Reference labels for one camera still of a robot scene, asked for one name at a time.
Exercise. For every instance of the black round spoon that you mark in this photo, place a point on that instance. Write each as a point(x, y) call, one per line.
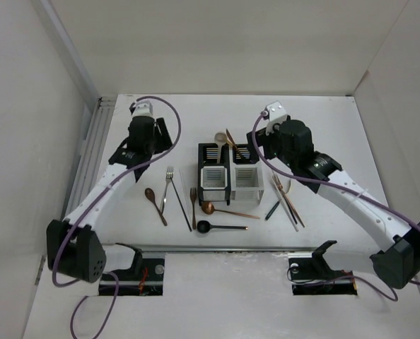
point(204, 227)

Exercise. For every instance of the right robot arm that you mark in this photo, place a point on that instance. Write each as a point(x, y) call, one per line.
point(396, 260)

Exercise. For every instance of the black utensil container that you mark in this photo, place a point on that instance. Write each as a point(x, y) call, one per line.
point(214, 178)

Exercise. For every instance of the copper fork right side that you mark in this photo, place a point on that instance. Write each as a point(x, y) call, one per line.
point(286, 185)

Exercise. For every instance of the black chopstick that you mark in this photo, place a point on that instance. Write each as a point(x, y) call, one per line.
point(181, 205)

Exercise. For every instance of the beige plastic spoon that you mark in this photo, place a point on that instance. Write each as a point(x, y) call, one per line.
point(220, 139)

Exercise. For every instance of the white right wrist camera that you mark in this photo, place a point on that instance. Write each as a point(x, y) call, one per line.
point(274, 113)

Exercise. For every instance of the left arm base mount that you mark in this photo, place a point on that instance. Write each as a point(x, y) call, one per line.
point(130, 272)

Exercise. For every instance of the white utensil container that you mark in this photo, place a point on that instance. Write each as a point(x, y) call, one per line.
point(247, 184)

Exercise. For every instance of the dark green chopstick piece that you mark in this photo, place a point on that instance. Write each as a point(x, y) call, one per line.
point(272, 210)

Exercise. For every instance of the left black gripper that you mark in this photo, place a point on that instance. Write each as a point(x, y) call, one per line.
point(163, 140)

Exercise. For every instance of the copper round spoon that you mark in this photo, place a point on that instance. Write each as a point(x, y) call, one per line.
point(209, 208)

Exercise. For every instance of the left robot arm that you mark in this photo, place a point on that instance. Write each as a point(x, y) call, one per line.
point(73, 245)

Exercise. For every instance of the aluminium frame rail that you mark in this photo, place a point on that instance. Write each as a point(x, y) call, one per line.
point(97, 111)

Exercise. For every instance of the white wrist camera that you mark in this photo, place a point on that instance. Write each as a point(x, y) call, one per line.
point(142, 108)
point(274, 113)

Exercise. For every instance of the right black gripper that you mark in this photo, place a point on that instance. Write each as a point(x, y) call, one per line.
point(262, 140)

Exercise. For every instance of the silver metal fork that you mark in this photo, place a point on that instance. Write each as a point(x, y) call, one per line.
point(168, 180)

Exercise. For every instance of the brown wooden spoon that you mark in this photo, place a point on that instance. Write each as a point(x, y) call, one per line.
point(150, 195)

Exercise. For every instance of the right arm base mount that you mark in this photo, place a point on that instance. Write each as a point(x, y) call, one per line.
point(310, 274)

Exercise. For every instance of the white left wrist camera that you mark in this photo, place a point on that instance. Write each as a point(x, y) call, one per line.
point(142, 108)

